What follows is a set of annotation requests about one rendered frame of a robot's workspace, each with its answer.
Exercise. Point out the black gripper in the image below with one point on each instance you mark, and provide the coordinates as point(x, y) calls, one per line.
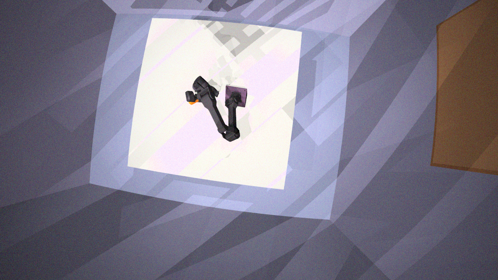
point(190, 97)

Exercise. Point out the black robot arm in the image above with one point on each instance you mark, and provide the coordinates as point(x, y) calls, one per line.
point(209, 102)

